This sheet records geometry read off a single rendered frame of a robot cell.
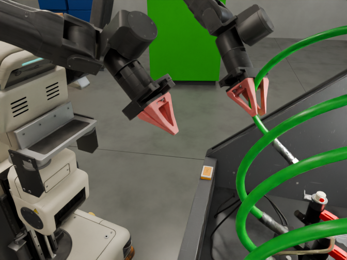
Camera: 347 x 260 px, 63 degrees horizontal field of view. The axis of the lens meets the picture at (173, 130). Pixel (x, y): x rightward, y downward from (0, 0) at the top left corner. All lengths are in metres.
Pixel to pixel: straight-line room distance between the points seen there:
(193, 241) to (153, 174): 1.68
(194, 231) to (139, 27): 0.48
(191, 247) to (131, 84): 0.39
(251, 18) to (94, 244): 1.29
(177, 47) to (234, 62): 3.19
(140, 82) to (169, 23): 3.26
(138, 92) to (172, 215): 1.58
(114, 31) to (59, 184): 0.75
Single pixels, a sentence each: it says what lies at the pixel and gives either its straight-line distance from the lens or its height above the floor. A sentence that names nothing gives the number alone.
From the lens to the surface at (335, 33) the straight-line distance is 0.56.
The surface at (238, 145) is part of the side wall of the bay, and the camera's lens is 0.91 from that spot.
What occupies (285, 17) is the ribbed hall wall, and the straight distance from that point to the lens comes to 7.11.
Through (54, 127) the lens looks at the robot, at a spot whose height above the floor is 1.05.
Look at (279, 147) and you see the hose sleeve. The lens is 0.66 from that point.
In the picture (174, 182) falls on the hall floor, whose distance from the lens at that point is 2.27.
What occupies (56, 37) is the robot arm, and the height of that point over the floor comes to 1.41.
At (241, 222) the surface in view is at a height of 1.20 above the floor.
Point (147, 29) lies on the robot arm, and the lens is 0.50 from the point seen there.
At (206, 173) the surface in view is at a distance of 0.86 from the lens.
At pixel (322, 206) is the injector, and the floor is 1.11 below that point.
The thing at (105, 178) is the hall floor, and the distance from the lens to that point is 2.37.
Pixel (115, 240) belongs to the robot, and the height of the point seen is 0.28.
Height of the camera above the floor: 1.51
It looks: 31 degrees down
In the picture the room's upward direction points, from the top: straight up
